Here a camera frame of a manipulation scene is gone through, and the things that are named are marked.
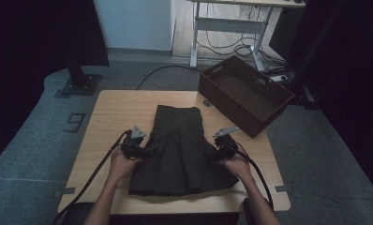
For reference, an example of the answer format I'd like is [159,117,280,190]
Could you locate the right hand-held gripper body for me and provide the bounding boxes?
[212,126,239,160]

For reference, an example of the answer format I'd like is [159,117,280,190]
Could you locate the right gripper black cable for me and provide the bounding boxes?
[227,141,275,211]

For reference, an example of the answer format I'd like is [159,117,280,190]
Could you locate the tangled black cables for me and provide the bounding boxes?
[196,3,289,74]

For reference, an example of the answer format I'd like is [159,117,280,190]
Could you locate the person's right hand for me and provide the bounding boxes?
[220,154,254,186]

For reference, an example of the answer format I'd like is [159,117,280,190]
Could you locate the brown wicker basket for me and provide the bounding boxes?
[198,54,296,139]

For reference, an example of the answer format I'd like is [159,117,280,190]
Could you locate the white standing desk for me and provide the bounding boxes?
[187,0,306,73]

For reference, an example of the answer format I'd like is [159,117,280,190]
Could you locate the black curtain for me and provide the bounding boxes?
[0,0,111,172]
[268,0,373,203]

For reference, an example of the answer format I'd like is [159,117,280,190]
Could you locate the person's left hand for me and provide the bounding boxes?
[108,145,143,186]

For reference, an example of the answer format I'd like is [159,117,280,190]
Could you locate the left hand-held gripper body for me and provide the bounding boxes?
[120,125,147,160]

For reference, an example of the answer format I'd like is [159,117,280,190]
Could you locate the white power strip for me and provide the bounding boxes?
[270,74,290,83]

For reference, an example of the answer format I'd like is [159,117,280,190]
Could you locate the black stand with square base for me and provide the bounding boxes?
[60,64,103,97]

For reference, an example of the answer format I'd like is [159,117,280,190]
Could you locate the black slanted stand with base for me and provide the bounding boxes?
[284,0,351,111]

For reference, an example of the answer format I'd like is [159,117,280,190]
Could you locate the black floor tape mark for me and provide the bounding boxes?
[63,112,86,134]

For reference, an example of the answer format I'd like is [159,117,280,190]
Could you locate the long black floor cable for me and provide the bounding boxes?
[137,64,202,91]

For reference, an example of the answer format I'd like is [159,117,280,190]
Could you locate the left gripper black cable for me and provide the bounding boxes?
[52,130,133,225]

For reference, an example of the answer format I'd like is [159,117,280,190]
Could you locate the black skirt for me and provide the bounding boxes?
[127,104,240,198]

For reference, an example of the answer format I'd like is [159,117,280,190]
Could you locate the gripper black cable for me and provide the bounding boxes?
[227,141,275,211]
[52,130,133,225]

